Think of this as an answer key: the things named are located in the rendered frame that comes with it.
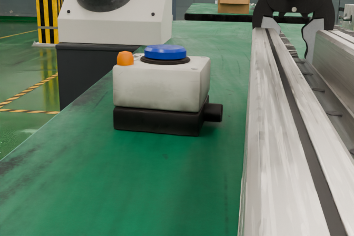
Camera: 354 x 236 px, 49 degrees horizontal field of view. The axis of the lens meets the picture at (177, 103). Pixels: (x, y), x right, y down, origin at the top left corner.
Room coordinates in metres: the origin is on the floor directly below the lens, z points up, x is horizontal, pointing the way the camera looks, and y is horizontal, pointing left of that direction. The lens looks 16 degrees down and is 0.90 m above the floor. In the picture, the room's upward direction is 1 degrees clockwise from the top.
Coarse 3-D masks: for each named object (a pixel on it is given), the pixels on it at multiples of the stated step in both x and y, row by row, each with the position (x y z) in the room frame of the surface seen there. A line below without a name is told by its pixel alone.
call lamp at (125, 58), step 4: (120, 52) 0.34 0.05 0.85; (124, 52) 0.34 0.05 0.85; (128, 52) 0.34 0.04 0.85; (120, 56) 0.34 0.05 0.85; (124, 56) 0.34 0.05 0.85; (128, 56) 0.34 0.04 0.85; (132, 56) 0.34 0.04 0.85; (120, 60) 0.34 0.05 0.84; (124, 60) 0.34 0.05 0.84; (128, 60) 0.34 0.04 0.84; (132, 60) 0.34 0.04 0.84; (120, 64) 0.34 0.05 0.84; (124, 64) 0.34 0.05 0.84; (128, 64) 0.34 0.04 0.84; (132, 64) 0.34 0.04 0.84
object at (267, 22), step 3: (264, 18) 0.52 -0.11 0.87; (267, 18) 0.52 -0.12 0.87; (270, 18) 0.52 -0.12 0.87; (264, 21) 0.52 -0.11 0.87; (267, 21) 0.52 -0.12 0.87; (270, 21) 0.52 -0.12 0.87; (273, 21) 0.52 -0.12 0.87; (261, 24) 0.53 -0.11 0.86; (264, 24) 0.52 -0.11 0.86; (267, 24) 0.52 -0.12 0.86; (270, 24) 0.52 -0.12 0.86; (273, 24) 0.52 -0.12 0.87; (276, 24) 0.52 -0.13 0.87; (261, 27) 0.53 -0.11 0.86; (264, 27) 0.52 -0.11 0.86; (267, 27) 0.52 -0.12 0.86; (270, 27) 0.52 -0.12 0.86; (273, 27) 0.52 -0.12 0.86; (276, 27) 0.52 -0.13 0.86; (279, 27) 0.52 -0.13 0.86; (276, 30) 0.52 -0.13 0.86; (279, 30) 0.52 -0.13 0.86; (279, 33) 0.52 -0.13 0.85
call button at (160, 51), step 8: (152, 48) 0.36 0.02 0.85; (160, 48) 0.36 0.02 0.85; (168, 48) 0.36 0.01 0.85; (176, 48) 0.36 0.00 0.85; (184, 48) 0.37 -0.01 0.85; (152, 56) 0.35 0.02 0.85; (160, 56) 0.35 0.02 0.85; (168, 56) 0.35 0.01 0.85; (176, 56) 0.35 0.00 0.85; (184, 56) 0.36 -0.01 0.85
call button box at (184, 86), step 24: (120, 72) 0.34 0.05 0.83; (144, 72) 0.33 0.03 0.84; (168, 72) 0.33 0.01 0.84; (192, 72) 0.33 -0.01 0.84; (120, 96) 0.34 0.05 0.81; (144, 96) 0.33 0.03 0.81; (168, 96) 0.33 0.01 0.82; (192, 96) 0.33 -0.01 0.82; (120, 120) 0.34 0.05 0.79; (144, 120) 0.33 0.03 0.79; (168, 120) 0.33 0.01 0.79; (192, 120) 0.33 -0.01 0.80; (216, 120) 0.35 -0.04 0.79
